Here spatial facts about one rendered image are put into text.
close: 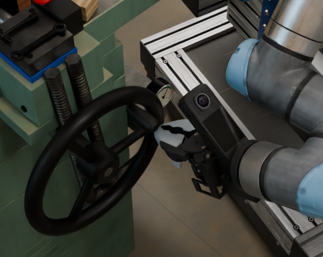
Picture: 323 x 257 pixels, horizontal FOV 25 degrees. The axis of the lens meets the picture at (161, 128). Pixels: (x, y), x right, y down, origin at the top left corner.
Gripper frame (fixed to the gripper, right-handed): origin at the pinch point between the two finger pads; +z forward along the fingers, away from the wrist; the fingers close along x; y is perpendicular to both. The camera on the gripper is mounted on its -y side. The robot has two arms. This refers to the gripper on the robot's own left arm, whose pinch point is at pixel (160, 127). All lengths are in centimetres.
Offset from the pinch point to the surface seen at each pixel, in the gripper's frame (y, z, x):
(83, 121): -8.0, 1.4, -10.4
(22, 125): -6.9, 15.1, -14.2
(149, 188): 59, 75, 30
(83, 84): -9.3, 9.2, -4.3
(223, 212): 69, 57, 39
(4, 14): -21.5, 21.9, -5.6
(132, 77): 8.9, 37.8, 19.6
